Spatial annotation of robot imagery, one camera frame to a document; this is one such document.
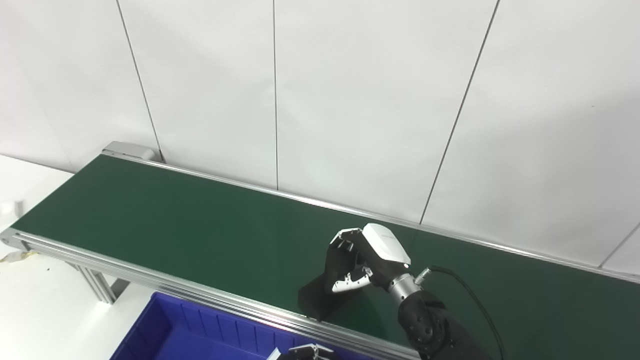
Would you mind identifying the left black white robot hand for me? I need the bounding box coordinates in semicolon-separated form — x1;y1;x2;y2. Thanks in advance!
272;343;335;360

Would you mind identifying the blue bin with white parts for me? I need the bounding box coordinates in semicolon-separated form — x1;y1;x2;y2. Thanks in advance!
110;291;377;360

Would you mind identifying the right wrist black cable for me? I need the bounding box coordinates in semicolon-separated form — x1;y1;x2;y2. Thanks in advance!
414;265;507;360

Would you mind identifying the aluminium conveyor leg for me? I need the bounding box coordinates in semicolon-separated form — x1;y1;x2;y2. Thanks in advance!
72;262;132;305

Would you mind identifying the grey conveyor end housing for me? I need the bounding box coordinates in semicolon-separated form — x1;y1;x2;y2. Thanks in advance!
101;141;164;164

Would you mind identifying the yellowish floor scrap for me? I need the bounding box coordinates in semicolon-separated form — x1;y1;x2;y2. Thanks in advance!
0;250;39;264

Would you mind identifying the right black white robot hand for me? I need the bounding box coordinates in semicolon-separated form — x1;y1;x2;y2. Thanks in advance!
324;223;412;295

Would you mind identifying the black part with cylinder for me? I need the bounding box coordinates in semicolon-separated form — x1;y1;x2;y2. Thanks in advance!
298;272;367;322

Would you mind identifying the green conveyor belt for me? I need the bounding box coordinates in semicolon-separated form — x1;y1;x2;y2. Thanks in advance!
0;141;640;360

